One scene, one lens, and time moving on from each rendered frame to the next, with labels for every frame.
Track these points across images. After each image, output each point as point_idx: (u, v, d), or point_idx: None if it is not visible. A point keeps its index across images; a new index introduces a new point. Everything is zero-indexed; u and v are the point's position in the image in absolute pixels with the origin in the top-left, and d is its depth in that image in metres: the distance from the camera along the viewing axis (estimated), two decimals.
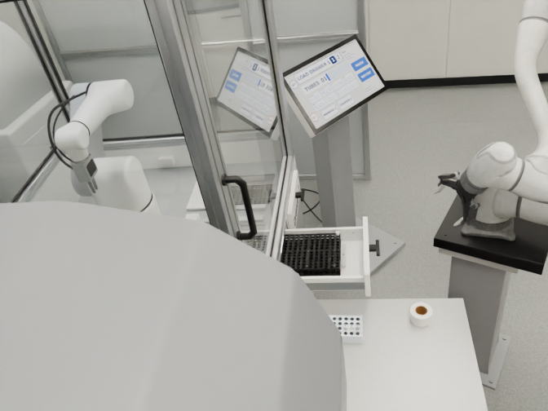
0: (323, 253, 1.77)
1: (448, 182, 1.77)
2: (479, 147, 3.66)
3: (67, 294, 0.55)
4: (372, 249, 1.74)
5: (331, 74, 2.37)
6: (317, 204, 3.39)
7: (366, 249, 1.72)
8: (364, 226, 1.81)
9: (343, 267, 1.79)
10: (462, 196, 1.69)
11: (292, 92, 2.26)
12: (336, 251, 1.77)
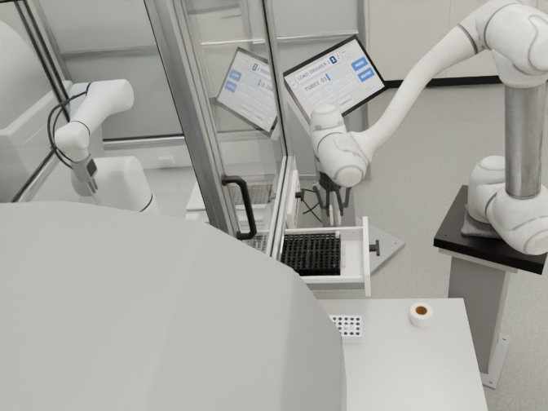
0: (323, 253, 1.77)
1: (341, 196, 1.71)
2: (479, 147, 3.66)
3: (67, 294, 0.55)
4: (372, 249, 1.74)
5: (331, 74, 2.37)
6: (317, 204, 3.39)
7: (366, 249, 1.72)
8: (364, 226, 1.81)
9: (343, 267, 1.79)
10: None
11: (292, 92, 2.26)
12: (336, 251, 1.77)
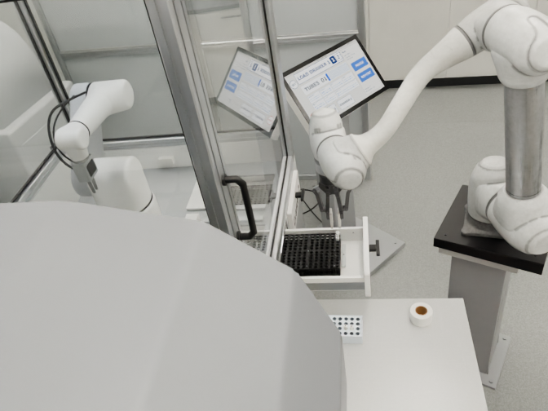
0: (323, 253, 1.77)
1: (341, 200, 1.71)
2: (479, 147, 3.66)
3: (67, 294, 0.55)
4: (372, 249, 1.74)
5: (331, 74, 2.37)
6: (317, 204, 3.39)
7: (366, 249, 1.72)
8: (364, 226, 1.81)
9: (343, 267, 1.79)
10: None
11: (292, 92, 2.26)
12: (336, 251, 1.77)
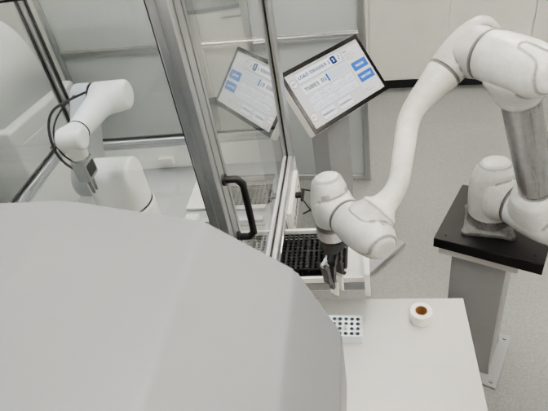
0: (323, 253, 1.77)
1: (338, 261, 1.59)
2: (479, 147, 3.66)
3: (67, 294, 0.55)
4: None
5: (331, 74, 2.37)
6: None
7: None
8: None
9: None
10: None
11: (292, 92, 2.26)
12: None
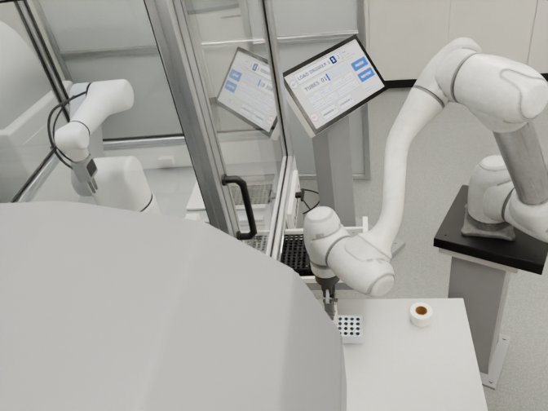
0: None
1: None
2: (479, 147, 3.66)
3: (67, 294, 0.55)
4: None
5: (331, 74, 2.37)
6: (317, 204, 3.39)
7: None
8: (364, 226, 1.81)
9: None
10: (321, 287, 1.51)
11: (292, 92, 2.26)
12: None
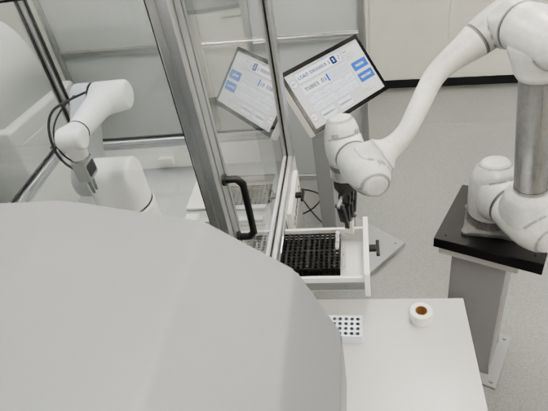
0: (323, 253, 1.77)
1: (349, 205, 1.69)
2: (479, 147, 3.66)
3: (67, 294, 0.55)
4: (372, 249, 1.74)
5: (331, 74, 2.37)
6: (317, 204, 3.39)
7: (366, 249, 1.72)
8: (364, 226, 1.81)
9: (343, 267, 1.79)
10: None
11: (292, 92, 2.26)
12: (336, 251, 1.77)
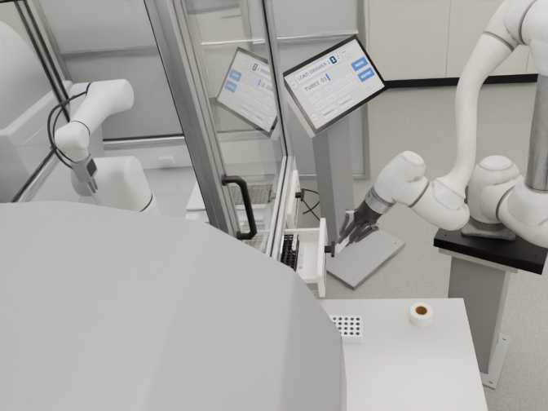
0: None
1: (348, 228, 1.70)
2: (479, 147, 3.66)
3: (67, 294, 0.55)
4: (327, 249, 1.77)
5: (331, 74, 2.37)
6: (317, 204, 3.39)
7: (320, 249, 1.75)
8: (321, 227, 1.84)
9: (300, 267, 1.82)
10: (369, 223, 1.66)
11: (292, 92, 2.26)
12: (293, 252, 1.80)
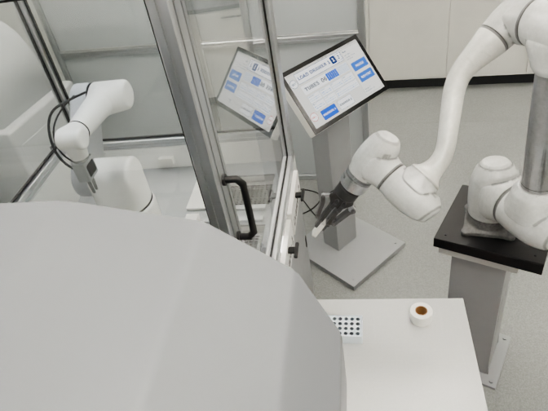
0: None
1: (324, 211, 1.67)
2: (479, 147, 3.66)
3: (67, 294, 0.55)
4: (290, 251, 1.79)
5: (331, 74, 2.37)
6: (317, 204, 3.39)
7: (284, 251, 1.77)
8: (286, 228, 1.86)
9: None
10: (345, 205, 1.62)
11: (292, 92, 2.26)
12: None
